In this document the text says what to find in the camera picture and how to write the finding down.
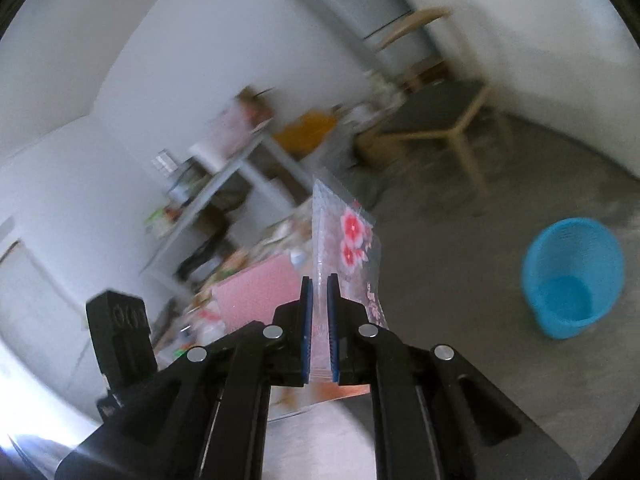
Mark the open cardboard box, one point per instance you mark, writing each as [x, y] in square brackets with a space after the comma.
[252, 105]

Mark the brown cardboard box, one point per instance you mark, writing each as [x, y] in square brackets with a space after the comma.
[372, 147]

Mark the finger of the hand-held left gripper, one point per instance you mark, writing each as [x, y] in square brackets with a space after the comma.
[120, 340]

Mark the clear flower-print plastic packet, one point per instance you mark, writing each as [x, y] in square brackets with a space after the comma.
[352, 240]

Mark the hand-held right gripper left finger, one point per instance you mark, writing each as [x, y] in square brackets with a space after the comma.
[307, 327]

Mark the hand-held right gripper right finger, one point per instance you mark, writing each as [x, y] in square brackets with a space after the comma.
[334, 330]

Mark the blue plastic basket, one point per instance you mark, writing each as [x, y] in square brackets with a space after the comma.
[570, 305]

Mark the white side table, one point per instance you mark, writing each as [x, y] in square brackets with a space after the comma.
[215, 182]

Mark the yellow plastic bag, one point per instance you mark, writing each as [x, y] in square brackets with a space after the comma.
[305, 132]

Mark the wooden chair with dark seat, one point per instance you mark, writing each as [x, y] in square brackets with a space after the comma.
[440, 105]

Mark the white plastic bag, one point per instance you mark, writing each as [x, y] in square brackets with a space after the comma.
[372, 105]

